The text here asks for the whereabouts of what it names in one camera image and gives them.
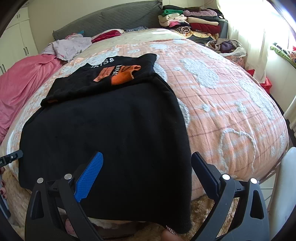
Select pink dotted pajama pants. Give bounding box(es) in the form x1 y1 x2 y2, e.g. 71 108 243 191
65 220 77 235

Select peach checked fleece blanket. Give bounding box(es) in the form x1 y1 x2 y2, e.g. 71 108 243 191
5 28 289 200

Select lilac crumpled garment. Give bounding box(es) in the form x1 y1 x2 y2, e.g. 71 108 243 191
43 34 93 62

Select fluffy beige blanket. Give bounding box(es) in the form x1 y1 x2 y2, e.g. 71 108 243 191
0 167 238 241

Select floral storage box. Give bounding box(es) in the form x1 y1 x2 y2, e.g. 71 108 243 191
223 54 246 68

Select cream wardrobe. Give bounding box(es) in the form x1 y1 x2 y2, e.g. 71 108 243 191
0 11 39 75

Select white curtain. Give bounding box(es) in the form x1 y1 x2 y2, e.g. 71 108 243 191
218 0 280 81

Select person's right hand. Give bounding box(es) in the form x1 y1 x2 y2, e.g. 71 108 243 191
161 226 184 241

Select dark grey bedside cabinet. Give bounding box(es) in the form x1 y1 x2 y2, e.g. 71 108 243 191
217 20 228 39

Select green cloth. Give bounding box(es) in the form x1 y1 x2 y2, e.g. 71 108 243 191
270 44 296 68

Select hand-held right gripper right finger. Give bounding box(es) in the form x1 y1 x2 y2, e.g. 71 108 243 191
191 152 270 241

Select black sweater with orange cuffs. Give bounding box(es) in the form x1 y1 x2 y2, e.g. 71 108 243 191
18 53 192 234

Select bag of loose clothes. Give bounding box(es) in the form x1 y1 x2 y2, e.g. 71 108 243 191
206 38 247 57

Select red box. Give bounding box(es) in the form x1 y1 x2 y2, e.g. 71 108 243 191
246 68 273 93

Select red cloth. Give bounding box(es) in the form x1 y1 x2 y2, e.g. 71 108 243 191
91 30 122 43

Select grey quilted headboard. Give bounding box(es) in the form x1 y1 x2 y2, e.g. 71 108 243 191
52 0 163 41

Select person's left hand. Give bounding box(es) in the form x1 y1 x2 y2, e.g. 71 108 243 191
0 168 8 200

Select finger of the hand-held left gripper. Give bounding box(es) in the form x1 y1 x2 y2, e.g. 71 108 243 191
0 149 23 168

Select pink blanket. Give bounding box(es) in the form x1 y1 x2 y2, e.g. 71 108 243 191
0 54 63 142

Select stack of folded clothes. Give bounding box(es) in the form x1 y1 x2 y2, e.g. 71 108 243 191
158 5 222 39

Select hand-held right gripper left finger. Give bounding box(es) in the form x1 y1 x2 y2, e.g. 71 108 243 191
24 152 104 241

